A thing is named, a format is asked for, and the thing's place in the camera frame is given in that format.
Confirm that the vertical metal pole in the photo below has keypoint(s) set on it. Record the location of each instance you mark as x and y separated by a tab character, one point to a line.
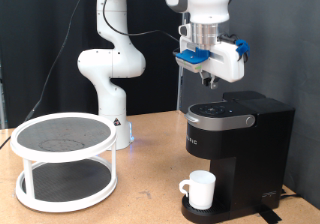
180	94

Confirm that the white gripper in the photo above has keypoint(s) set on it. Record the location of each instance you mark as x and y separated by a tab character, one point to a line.
226	64

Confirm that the black tape strip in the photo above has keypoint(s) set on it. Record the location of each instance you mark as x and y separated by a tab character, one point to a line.
270	215

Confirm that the black Keurig coffee machine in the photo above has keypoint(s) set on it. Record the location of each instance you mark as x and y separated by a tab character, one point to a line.
260	157

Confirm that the black backdrop curtain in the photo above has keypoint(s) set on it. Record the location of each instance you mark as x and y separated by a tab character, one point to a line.
43	17

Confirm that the grey frame bar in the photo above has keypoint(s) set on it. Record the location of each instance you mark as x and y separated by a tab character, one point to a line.
2	110

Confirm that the white two-tier turntable stand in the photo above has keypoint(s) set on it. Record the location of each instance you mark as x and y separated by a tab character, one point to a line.
63	184

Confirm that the white mug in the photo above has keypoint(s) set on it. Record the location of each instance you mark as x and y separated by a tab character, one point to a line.
201	189

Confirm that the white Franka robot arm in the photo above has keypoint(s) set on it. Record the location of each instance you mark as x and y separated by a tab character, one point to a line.
110	64

